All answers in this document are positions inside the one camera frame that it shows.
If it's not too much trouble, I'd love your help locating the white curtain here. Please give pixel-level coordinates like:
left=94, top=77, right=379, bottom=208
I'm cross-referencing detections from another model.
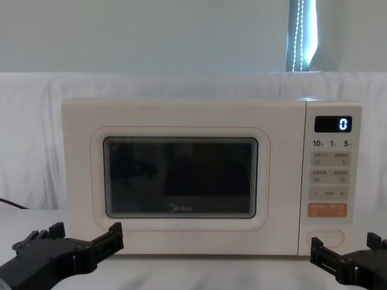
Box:
left=0, top=0, right=387, bottom=210

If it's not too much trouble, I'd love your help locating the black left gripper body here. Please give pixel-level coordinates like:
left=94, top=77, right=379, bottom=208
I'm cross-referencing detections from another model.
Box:
left=0, top=237, right=92, bottom=290

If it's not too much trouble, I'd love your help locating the cream microwave oven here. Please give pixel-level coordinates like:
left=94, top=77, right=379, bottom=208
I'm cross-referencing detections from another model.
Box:
left=61, top=97, right=363, bottom=257

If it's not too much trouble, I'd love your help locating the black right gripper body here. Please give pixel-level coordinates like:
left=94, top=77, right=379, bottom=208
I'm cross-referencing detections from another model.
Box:
left=337, top=249, right=387, bottom=290

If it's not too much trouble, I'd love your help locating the black power cable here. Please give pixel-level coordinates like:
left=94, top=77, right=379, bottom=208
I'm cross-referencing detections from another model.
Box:
left=0, top=198, right=30, bottom=210

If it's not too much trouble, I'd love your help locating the white table cloth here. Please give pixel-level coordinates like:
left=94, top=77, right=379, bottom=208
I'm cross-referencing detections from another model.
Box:
left=0, top=207, right=387, bottom=290

